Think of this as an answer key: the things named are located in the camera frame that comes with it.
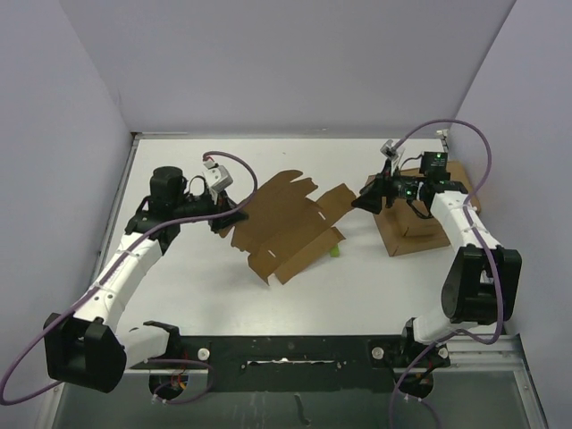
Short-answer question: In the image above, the green rectangular block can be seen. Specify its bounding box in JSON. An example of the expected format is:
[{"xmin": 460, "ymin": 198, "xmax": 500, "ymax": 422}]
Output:
[{"xmin": 329, "ymin": 245, "xmax": 341, "ymax": 257}]

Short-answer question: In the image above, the brown cardboard box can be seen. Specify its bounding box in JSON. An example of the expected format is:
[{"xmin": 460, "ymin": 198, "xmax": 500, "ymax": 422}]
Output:
[{"xmin": 231, "ymin": 170, "xmax": 356, "ymax": 284}]

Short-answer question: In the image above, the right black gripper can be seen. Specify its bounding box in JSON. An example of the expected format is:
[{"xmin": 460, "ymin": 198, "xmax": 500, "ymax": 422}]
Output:
[{"xmin": 350, "ymin": 160, "xmax": 424, "ymax": 215}]

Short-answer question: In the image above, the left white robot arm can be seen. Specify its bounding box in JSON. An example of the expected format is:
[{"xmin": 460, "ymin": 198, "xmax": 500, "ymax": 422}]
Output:
[{"xmin": 44, "ymin": 158, "xmax": 247, "ymax": 392}]

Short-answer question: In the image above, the flat cardboard stack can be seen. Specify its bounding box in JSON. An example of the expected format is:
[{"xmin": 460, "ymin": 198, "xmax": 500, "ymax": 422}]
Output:
[{"xmin": 366, "ymin": 159, "xmax": 483, "ymax": 258}]

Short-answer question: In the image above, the purple cable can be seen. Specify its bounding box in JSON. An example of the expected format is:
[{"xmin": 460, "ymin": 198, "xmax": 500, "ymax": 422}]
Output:
[
  {"xmin": 0, "ymin": 150, "xmax": 259, "ymax": 406},
  {"xmin": 388, "ymin": 118, "xmax": 506, "ymax": 429}
]

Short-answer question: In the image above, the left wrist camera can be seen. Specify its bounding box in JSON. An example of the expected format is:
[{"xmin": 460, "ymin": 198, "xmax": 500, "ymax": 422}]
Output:
[{"xmin": 203, "ymin": 159, "xmax": 233, "ymax": 193}]

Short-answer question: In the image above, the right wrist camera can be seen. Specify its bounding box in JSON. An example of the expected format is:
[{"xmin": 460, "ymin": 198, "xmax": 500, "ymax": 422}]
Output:
[{"xmin": 380, "ymin": 139, "xmax": 404, "ymax": 162}]

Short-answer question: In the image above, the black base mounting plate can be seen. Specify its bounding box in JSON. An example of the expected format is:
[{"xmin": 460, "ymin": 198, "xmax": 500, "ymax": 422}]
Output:
[{"xmin": 147, "ymin": 333, "xmax": 450, "ymax": 399}]

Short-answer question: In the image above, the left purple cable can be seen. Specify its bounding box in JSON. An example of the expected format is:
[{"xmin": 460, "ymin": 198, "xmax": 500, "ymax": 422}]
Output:
[{"xmin": 0, "ymin": 150, "xmax": 259, "ymax": 406}]

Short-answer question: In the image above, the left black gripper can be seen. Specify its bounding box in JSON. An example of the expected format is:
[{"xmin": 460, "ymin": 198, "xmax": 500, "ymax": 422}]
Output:
[{"xmin": 172, "ymin": 186, "xmax": 248, "ymax": 233}]

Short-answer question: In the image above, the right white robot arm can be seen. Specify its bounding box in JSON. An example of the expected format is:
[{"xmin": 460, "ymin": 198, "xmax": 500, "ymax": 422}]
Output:
[{"xmin": 352, "ymin": 151, "xmax": 522, "ymax": 366}]

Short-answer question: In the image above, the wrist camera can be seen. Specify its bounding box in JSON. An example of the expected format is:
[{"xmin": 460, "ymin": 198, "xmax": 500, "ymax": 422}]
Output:
[
  {"xmin": 380, "ymin": 139, "xmax": 404, "ymax": 162},
  {"xmin": 203, "ymin": 159, "xmax": 233, "ymax": 193}
]

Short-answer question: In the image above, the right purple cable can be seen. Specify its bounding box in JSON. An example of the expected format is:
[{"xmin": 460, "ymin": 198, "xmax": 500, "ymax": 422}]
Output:
[{"xmin": 388, "ymin": 118, "xmax": 506, "ymax": 429}]

